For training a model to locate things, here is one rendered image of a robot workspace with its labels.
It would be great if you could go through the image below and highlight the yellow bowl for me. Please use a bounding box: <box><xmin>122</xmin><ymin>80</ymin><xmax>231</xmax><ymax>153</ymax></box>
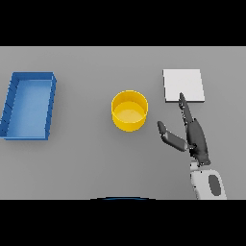
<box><xmin>111</xmin><ymin>89</ymin><xmax>149</xmax><ymax>133</ymax></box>

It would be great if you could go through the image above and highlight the blue tray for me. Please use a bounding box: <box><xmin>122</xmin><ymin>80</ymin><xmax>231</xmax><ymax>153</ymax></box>
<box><xmin>0</xmin><ymin>71</ymin><xmax>58</xmax><ymax>141</ymax></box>

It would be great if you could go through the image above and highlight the pale square measuring scale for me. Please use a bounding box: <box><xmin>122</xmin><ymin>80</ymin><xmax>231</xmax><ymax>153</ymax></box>
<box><xmin>161</xmin><ymin>68</ymin><xmax>206</xmax><ymax>104</ymax></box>

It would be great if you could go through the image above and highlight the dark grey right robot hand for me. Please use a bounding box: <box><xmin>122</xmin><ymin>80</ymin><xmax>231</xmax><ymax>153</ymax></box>
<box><xmin>157</xmin><ymin>92</ymin><xmax>212</xmax><ymax>167</ymax></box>

